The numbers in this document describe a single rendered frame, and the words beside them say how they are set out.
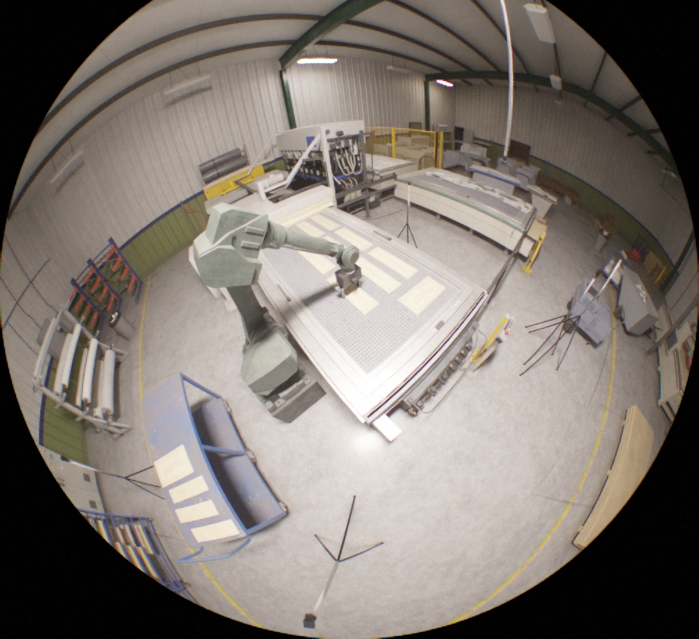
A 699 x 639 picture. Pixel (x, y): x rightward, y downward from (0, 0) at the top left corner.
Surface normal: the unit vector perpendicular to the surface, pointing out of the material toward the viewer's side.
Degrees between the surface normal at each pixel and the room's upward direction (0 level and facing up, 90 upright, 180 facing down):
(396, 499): 0
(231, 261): 90
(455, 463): 0
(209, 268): 90
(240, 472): 0
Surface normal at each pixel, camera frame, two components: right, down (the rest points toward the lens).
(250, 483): -0.11, -0.68
